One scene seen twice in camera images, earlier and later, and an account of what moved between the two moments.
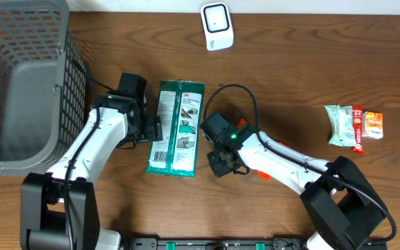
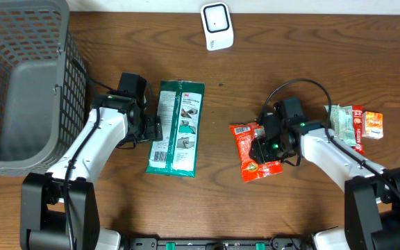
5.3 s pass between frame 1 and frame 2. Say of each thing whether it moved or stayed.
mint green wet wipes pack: stayed
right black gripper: moved
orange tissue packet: stayed
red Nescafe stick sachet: stayed
